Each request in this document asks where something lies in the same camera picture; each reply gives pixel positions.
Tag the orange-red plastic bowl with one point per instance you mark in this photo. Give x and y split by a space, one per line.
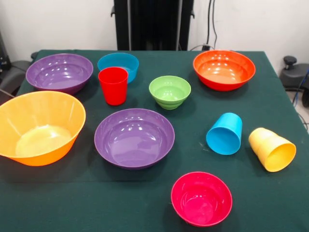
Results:
224 70

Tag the green plastic bowl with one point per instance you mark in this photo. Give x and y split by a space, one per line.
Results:
169 93

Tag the purple plastic bowl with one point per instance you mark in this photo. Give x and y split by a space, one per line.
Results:
60 72
134 140

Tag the red plastic cup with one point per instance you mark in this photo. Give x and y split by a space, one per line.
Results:
113 89

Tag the blue plastic bowl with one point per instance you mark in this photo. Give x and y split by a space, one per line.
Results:
118 61

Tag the blue plastic cup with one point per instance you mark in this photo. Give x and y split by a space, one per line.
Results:
224 137

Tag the pink plastic bowl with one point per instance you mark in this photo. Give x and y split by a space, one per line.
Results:
201 200

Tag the dark green tablecloth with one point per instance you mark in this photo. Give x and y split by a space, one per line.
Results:
144 212

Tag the large yellow-orange plastic bowl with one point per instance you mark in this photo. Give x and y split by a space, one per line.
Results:
41 130

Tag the yellow plastic cup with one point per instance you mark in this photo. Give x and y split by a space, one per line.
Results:
272 149

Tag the grey black chair base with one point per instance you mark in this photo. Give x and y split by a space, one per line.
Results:
12 72

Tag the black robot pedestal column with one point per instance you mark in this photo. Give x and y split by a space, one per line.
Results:
149 24

